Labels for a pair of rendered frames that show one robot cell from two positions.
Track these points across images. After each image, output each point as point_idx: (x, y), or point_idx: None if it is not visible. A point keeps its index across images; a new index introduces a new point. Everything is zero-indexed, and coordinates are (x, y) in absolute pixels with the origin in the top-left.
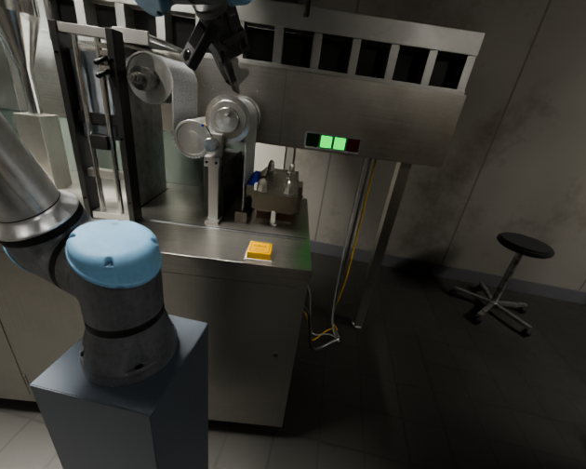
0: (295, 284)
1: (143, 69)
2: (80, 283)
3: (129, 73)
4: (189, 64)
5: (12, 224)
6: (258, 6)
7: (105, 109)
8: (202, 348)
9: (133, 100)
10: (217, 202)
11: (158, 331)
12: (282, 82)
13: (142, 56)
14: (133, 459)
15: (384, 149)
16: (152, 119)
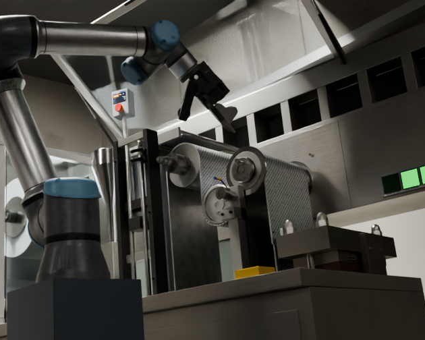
0: (295, 304)
1: (173, 154)
2: (44, 201)
3: (158, 156)
4: (179, 117)
5: (30, 189)
6: (297, 81)
7: (141, 191)
8: (130, 300)
9: (175, 191)
10: (241, 262)
11: (84, 248)
12: (336, 135)
13: (179, 149)
14: None
15: None
16: (200, 215)
